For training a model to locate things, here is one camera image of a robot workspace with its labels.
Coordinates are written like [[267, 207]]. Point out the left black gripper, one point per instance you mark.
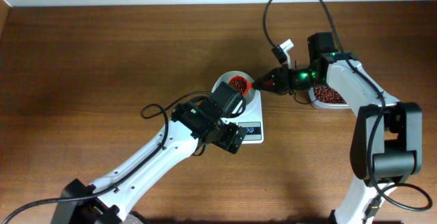
[[231, 137]]

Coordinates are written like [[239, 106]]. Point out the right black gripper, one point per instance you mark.
[[279, 80]]

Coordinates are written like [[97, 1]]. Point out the orange plastic measuring scoop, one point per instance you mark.
[[240, 84]]

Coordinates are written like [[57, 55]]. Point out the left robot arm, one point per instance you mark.
[[192, 124]]

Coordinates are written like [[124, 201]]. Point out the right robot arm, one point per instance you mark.
[[386, 146]]

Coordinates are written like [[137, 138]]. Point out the white round bowl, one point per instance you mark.
[[249, 97]]

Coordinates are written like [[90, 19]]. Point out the white digital kitchen scale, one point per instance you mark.
[[252, 121]]

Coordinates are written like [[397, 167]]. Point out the clear plastic food container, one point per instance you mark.
[[320, 105]]

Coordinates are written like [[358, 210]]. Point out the red adzuki beans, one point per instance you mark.
[[327, 95]]

